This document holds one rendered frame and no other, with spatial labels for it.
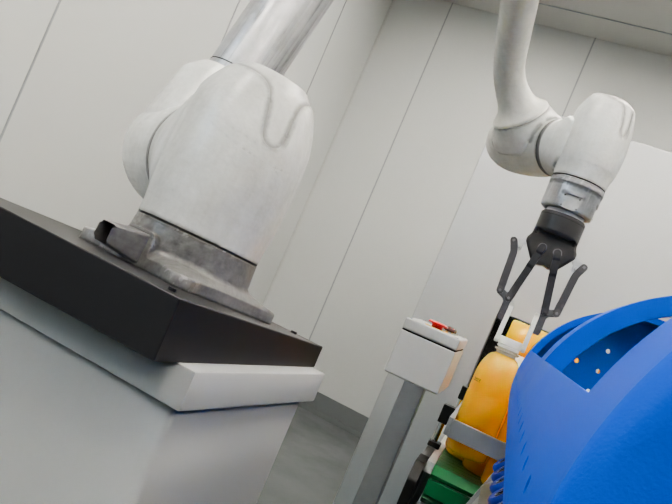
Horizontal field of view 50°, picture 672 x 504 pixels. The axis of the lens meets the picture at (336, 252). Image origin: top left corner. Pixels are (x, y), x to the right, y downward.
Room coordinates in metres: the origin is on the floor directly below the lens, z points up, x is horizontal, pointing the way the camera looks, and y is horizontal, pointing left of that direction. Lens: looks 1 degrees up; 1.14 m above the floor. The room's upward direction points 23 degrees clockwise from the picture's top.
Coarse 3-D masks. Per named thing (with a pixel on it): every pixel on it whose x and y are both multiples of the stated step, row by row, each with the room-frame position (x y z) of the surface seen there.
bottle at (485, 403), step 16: (496, 352) 1.19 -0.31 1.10; (512, 352) 1.18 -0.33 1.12; (480, 368) 1.18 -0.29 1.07; (496, 368) 1.17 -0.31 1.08; (512, 368) 1.17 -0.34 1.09; (480, 384) 1.17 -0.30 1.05; (496, 384) 1.16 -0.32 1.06; (464, 400) 1.19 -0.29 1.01; (480, 400) 1.16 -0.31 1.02; (496, 400) 1.16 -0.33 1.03; (464, 416) 1.17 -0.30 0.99; (480, 416) 1.16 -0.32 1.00; (496, 416) 1.16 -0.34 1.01; (496, 432) 1.17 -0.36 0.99; (448, 448) 1.18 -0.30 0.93; (464, 448) 1.16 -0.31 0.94
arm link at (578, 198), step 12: (552, 180) 1.19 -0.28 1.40; (564, 180) 1.16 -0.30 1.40; (576, 180) 1.15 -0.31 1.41; (552, 192) 1.17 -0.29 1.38; (564, 192) 1.16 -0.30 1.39; (576, 192) 1.15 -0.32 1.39; (588, 192) 1.15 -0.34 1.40; (600, 192) 1.16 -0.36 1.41; (552, 204) 1.17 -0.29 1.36; (564, 204) 1.16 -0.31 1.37; (576, 204) 1.15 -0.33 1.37; (588, 204) 1.15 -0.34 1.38; (576, 216) 1.16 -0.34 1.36; (588, 216) 1.16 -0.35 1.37
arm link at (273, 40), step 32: (256, 0) 1.03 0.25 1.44; (288, 0) 1.02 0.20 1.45; (320, 0) 1.04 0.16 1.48; (256, 32) 1.01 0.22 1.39; (288, 32) 1.02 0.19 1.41; (192, 64) 0.99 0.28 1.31; (224, 64) 1.00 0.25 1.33; (288, 64) 1.05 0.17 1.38; (160, 96) 1.00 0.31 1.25; (128, 128) 1.04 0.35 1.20; (128, 160) 0.99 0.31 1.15
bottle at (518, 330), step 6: (516, 324) 1.60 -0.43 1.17; (522, 324) 1.60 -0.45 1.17; (510, 330) 1.59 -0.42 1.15; (516, 330) 1.59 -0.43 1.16; (522, 330) 1.59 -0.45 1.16; (510, 336) 1.59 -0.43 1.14; (516, 336) 1.59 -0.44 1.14; (522, 336) 1.58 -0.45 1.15; (534, 336) 1.58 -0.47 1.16; (540, 336) 1.58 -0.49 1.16; (522, 342) 1.58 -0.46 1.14; (534, 342) 1.58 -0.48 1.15; (528, 348) 1.58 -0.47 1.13; (522, 354) 1.60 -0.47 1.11; (576, 360) 1.55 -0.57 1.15
